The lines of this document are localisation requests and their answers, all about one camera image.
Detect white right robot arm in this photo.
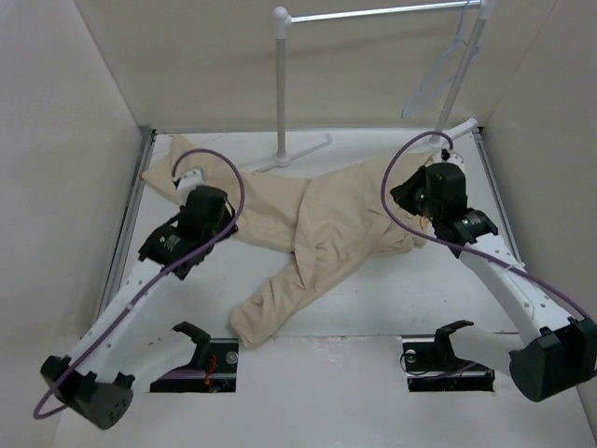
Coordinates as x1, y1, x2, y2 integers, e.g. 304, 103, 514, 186
382, 162, 596, 402

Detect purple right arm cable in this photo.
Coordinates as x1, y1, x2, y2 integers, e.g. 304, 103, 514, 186
381, 131, 597, 323

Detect light blue wire hanger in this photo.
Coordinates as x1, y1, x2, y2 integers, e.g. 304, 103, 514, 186
401, 1, 471, 119

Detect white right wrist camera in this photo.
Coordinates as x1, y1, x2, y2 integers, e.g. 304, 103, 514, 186
440, 148, 465, 171

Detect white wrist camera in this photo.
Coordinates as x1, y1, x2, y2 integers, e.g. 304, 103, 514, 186
440, 148, 465, 171
174, 168, 204, 191

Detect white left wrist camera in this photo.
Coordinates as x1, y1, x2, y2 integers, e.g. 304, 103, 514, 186
174, 168, 204, 191

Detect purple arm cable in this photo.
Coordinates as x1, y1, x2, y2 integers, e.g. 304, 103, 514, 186
32, 148, 247, 420
381, 131, 597, 323

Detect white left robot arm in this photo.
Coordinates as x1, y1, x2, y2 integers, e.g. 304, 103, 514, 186
40, 185, 238, 430

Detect white clothes rack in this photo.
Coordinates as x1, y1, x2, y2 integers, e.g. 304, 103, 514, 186
242, 0, 495, 175

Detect beige trousers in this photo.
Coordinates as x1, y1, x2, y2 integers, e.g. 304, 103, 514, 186
142, 136, 429, 348

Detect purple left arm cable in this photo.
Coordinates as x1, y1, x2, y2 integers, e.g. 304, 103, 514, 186
32, 148, 247, 420

